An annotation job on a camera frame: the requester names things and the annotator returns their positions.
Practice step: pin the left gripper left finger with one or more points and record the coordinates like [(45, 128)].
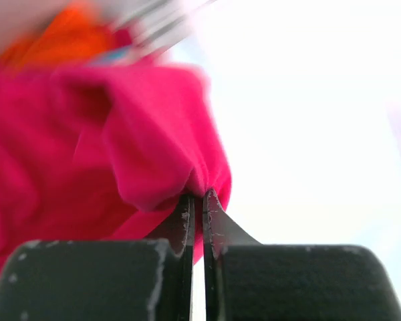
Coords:
[(147, 279)]

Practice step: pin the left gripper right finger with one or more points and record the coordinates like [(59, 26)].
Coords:
[(248, 280)]

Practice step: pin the pink t shirt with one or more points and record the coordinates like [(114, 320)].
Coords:
[(103, 152)]

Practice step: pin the teal t shirt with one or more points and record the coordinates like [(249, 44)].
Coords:
[(120, 56)]

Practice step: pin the orange t shirt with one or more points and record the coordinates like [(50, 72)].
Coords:
[(75, 34)]

